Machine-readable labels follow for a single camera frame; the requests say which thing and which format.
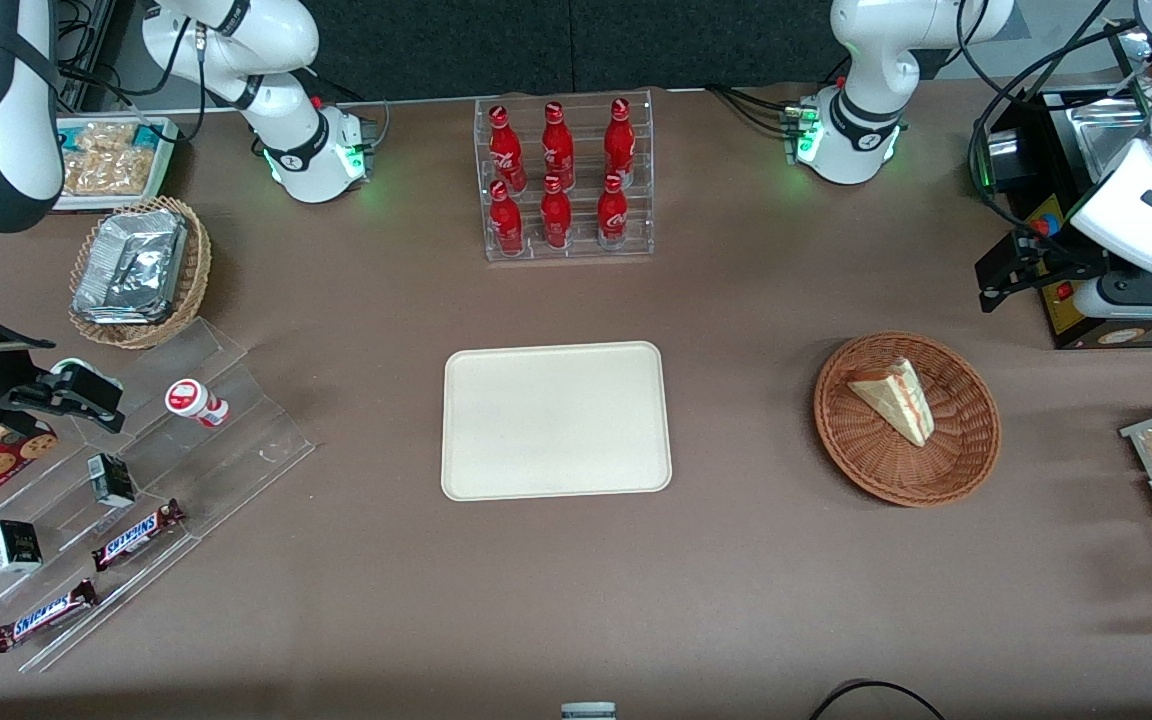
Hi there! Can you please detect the triangular sandwich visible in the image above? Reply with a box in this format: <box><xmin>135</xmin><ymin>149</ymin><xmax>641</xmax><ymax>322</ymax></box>
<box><xmin>846</xmin><ymin>357</ymin><xmax>935</xmax><ymax>448</ymax></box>

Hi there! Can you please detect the silver foil container stack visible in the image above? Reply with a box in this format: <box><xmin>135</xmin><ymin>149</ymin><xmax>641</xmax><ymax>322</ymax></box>
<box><xmin>72</xmin><ymin>208</ymin><xmax>189</xmax><ymax>326</ymax></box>

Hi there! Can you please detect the cream plastic tray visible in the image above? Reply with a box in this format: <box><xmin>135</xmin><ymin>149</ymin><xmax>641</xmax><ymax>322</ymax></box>
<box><xmin>441</xmin><ymin>341</ymin><xmax>674</xmax><ymax>502</ymax></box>

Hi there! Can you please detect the brown round wicker basket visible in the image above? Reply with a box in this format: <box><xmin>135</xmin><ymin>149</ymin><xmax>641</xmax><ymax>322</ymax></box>
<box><xmin>814</xmin><ymin>331</ymin><xmax>1002</xmax><ymax>508</ymax></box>

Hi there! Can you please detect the red cola bottle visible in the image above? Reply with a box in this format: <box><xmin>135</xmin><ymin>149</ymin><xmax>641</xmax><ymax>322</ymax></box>
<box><xmin>540</xmin><ymin>175</ymin><xmax>574</xmax><ymax>250</ymax></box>
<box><xmin>489</xmin><ymin>180</ymin><xmax>526</xmax><ymax>257</ymax></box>
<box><xmin>488</xmin><ymin>104</ymin><xmax>528</xmax><ymax>193</ymax></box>
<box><xmin>541</xmin><ymin>101</ymin><xmax>577</xmax><ymax>191</ymax></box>
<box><xmin>597</xmin><ymin>173</ymin><xmax>630</xmax><ymax>249</ymax></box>
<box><xmin>603</xmin><ymin>97</ymin><xmax>637</xmax><ymax>189</ymax></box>

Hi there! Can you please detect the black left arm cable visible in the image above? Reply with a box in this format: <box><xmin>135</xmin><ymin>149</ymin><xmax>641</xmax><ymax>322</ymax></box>
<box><xmin>956</xmin><ymin>0</ymin><xmax>1152</xmax><ymax>216</ymax></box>

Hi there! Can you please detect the clear acrylic stepped stand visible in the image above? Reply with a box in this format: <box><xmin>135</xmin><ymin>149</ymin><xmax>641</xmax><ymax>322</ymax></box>
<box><xmin>0</xmin><ymin>318</ymin><xmax>317</xmax><ymax>674</ymax></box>

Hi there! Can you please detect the white snack tray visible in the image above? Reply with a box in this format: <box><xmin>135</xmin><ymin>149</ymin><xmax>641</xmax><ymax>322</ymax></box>
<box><xmin>54</xmin><ymin>115</ymin><xmax>180</xmax><ymax>213</ymax></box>

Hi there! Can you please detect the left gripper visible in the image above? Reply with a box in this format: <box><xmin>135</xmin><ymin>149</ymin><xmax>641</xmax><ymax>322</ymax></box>
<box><xmin>974</xmin><ymin>230</ymin><xmax>1152</xmax><ymax>323</ymax></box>

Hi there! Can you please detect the red white yogurt cup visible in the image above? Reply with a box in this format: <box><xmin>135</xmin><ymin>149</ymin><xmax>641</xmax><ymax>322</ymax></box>
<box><xmin>165</xmin><ymin>379</ymin><xmax>230</xmax><ymax>429</ymax></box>

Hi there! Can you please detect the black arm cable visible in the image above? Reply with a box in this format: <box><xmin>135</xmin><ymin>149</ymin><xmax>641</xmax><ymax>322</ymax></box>
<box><xmin>56</xmin><ymin>0</ymin><xmax>212</xmax><ymax>143</ymax></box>
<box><xmin>956</xmin><ymin>0</ymin><xmax>1152</xmax><ymax>216</ymax></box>

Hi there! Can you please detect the Snickers chocolate bar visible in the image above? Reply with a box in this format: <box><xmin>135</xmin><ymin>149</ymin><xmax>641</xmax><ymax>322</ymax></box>
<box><xmin>0</xmin><ymin>579</ymin><xmax>100</xmax><ymax>654</ymax></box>
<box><xmin>91</xmin><ymin>499</ymin><xmax>186</xmax><ymax>573</ymax></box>

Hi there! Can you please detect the light tan wicker basket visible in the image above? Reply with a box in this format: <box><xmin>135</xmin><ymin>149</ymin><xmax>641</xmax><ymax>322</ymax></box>
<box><xmin>68</xmin><ymin>196</ymin><xmax>213</xmax><ymax>351</ymax></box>

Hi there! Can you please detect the black looped cable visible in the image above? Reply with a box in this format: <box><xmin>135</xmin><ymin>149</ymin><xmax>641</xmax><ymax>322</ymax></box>
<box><xmin>808</xmin><ymin>679</ymin><xmax>949</xmax><ymax>720</ymax></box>

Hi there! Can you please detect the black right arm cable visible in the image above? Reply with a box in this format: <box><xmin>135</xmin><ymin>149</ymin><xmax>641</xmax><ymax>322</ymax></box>
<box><xmin>56</xmin><ymin>0</ymin><xmax>212</xmax><ymax>143</ymax></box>

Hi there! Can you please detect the small black carton box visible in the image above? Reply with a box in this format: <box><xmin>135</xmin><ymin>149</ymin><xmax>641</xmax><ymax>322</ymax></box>
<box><xmin>0</xmin><ymin>519</ymin><xmax>44</xmax><ymax>574</ymax></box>
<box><xmin>87</xmin><ymin>453</ymin><xmax>137</xmax><ymax>509</ymax></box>

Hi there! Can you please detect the clear acrylic bottle rack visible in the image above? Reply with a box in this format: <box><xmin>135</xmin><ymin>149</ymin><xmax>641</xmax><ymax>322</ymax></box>
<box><xmin>474</xmin><ymin>89</ymin><xmax>655</xmax><ymax>263</ymax></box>

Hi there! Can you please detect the black base cable bundle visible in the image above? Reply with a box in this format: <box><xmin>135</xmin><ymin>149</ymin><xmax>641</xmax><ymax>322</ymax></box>
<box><xmin>704</xmin><ymin>84</ymin><xmax>799</xmax><ymax>137</ymax></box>

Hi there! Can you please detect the black food warmer case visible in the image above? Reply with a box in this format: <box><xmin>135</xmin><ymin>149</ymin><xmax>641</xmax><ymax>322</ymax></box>
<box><xmin>972</xmin><ymin>20</ymin><xmax>1152</xmax><ymax>351</ymax></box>

